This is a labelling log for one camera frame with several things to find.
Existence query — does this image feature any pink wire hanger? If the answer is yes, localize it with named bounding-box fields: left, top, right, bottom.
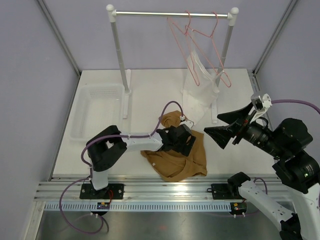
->
left=167, top=10, right=200, bottom=87
left=184, top=11, right=237, bottom=88

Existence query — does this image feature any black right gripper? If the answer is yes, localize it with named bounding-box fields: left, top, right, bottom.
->
left=204, top=100, right=286, bottom=158

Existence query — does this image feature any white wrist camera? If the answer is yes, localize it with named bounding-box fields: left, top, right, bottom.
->
left=179, top=115, right=194, bottom=130
left=250, top=91, right=272, bottom=123

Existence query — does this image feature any tan tank top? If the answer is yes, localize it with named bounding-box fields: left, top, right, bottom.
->
left=139, top=109, right=208, bottom=183

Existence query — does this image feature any aluminium frame post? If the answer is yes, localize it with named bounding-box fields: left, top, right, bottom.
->
left=252, top=0, right=300, bottom=77
left=35, top=0, right=82, bottom=78

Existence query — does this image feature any right aluminium frame post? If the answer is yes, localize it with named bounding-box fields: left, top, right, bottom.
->
left=252, top=0, right=300, bottom=77

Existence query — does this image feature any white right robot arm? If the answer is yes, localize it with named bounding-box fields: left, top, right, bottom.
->
left=204, top=103, right=320, bottom=240

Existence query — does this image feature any aluminium mounting rail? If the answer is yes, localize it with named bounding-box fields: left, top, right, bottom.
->
left=34, top=174, right=306, bottom=203

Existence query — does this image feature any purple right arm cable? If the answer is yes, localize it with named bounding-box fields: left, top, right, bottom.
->
left=271, top=99, right=320, bottom=208

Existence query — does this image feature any white tank top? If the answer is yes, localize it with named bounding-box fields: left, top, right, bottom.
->
left=182, top=30, right=220, bottom=125

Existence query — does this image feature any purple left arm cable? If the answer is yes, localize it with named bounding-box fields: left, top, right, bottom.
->
left=59, top=100, right=185, bottom=235

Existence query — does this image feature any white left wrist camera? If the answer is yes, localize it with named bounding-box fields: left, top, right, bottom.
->
left=179, top=115, right=194, bottom=130

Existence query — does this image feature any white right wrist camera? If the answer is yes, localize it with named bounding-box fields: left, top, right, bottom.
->
left=250, top=91, right=272, bottom=123

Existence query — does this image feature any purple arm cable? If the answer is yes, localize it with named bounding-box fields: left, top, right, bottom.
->
left=271, top=99, right=320, bottom=208
left=59, top=100, right=185, bottom=235

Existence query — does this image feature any left aluminium frame post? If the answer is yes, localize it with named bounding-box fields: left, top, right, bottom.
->
left=35, top=0, right=82, bottom=78

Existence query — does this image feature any white slotted cable duct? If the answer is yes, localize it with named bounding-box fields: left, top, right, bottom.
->
left=44, top=201, right=231, bottom=212

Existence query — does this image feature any white metal clothes rack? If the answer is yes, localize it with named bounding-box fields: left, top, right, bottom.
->
left=106, top=4, right=239, bottom=108

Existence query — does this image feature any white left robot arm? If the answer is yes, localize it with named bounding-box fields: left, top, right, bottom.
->
left=80, top=123, right=196, bottom=199

